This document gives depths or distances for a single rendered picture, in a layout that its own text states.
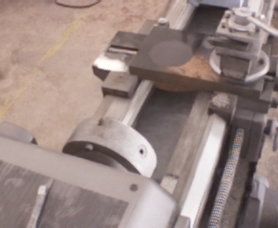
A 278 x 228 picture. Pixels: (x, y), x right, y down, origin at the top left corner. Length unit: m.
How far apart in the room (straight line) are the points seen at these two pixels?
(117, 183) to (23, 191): 0.18
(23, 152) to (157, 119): 0.93
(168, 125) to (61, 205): 0.98
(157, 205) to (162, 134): 0.90
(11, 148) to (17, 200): 0.14
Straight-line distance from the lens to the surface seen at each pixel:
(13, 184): 0.75
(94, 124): 0.97
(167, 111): 1.66
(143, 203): 0.68
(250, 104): 1.55
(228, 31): 1.41
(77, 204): 0.69
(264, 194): 2.07
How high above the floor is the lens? 1.91
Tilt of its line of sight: 46 degrees down
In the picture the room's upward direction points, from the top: 6 degrees counter-clockwise
